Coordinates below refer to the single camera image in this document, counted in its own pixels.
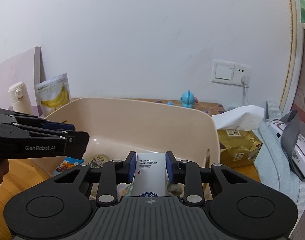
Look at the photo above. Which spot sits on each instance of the white plug with cable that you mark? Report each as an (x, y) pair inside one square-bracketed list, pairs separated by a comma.
[(245, 89)]

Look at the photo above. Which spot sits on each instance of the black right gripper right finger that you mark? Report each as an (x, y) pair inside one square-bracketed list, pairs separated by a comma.
[(233, 202)]

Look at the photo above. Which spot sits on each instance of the white fluffy duck plush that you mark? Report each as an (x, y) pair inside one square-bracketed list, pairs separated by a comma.
[(122, 189)]

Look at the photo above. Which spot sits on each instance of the white purple board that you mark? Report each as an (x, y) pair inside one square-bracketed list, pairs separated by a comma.
[(22, 67)]

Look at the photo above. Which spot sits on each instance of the banana chips pouch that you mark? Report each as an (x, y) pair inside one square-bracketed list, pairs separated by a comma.
[(53, 94)]

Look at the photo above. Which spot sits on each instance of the cartoon bear tissue pack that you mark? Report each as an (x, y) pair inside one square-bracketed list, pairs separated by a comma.
[(66, 164)]

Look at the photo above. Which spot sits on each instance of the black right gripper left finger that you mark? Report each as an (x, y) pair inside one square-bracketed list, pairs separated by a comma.
[(66, 202)]

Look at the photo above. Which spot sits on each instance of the green checked cloth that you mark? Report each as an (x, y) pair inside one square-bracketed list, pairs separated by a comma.
[(172, 190)]

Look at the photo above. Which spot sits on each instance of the white thermos bottle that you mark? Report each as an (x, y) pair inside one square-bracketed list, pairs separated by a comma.
[(19, 97)]

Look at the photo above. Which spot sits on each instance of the white wall switch socket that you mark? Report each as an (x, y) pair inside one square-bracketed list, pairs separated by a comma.
[(231, 73)]

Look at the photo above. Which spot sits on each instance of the light blue bedding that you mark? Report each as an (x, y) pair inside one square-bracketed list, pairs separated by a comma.
[(271, 162)]

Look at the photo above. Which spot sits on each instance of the white hotel supplies box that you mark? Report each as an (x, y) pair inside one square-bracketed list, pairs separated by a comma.
[(150, 176)]

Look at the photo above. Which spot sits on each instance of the beige plastic storage bin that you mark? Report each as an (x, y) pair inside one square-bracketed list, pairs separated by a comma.
[(119, 126)]

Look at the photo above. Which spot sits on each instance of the white device with grey strap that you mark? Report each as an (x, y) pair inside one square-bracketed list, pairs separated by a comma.
[(287, 132)]

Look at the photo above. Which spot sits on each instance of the gold tissue pack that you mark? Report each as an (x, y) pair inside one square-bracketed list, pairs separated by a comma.
[(239, 146)]

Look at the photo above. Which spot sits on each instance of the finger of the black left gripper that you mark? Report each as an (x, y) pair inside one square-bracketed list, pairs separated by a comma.
[(76, 141), (11, 117)]

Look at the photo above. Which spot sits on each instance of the blue toy figurine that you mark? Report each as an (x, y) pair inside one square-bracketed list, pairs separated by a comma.
[(188, 100)]

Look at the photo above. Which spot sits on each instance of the round tin with yellow lid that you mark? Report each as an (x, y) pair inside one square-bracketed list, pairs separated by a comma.
[(98, 161)]

